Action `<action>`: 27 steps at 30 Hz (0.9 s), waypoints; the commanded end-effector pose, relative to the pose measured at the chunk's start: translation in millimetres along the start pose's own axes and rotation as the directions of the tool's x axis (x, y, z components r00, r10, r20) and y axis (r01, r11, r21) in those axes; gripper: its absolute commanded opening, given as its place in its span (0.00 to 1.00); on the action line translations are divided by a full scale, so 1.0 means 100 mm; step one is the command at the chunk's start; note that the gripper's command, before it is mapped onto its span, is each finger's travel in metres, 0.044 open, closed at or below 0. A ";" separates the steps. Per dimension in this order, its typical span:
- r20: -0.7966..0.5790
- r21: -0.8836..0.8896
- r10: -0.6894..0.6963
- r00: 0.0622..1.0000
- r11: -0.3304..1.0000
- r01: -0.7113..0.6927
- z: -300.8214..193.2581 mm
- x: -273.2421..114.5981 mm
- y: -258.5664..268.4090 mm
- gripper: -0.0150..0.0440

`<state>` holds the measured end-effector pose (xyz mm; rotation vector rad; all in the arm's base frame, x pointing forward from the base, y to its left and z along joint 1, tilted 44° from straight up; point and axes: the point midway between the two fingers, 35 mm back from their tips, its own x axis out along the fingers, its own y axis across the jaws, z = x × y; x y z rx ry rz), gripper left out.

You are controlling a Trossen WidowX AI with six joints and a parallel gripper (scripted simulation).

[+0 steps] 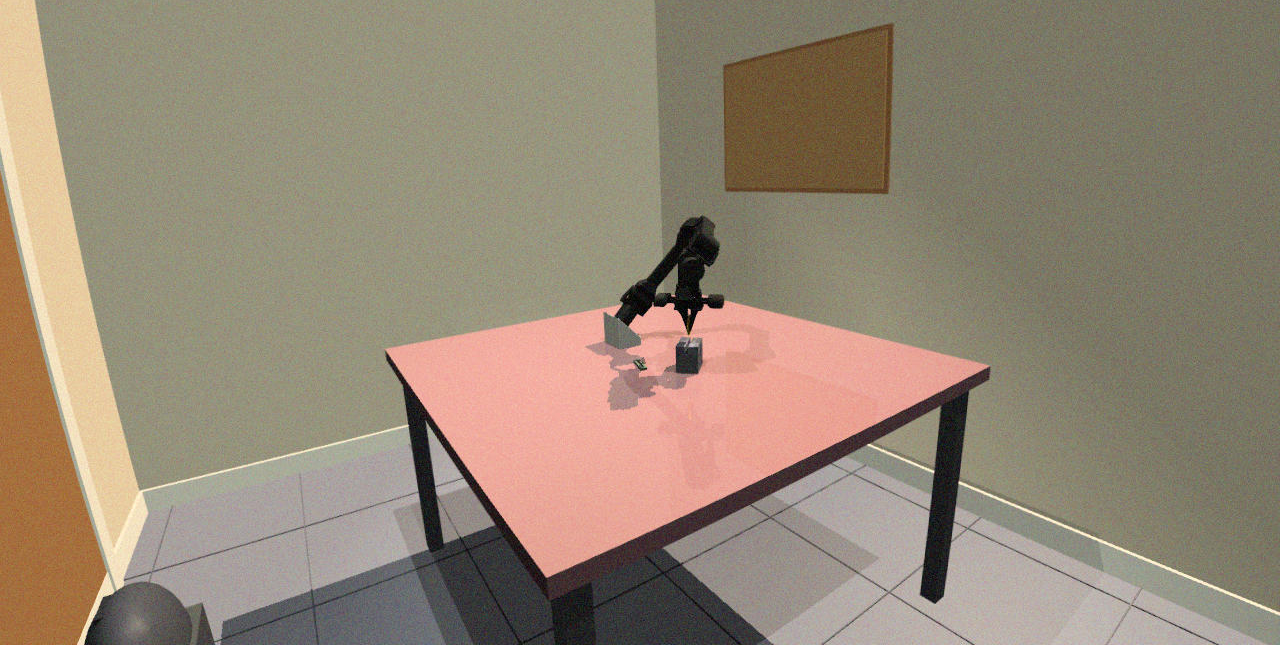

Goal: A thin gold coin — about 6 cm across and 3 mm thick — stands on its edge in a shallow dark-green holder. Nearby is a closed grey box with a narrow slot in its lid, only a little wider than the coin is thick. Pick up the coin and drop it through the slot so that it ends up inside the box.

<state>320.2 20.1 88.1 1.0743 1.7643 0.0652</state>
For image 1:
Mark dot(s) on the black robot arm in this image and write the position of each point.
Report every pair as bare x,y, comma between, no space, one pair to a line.
695,246

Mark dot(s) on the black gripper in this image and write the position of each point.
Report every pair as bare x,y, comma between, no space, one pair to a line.
714,301

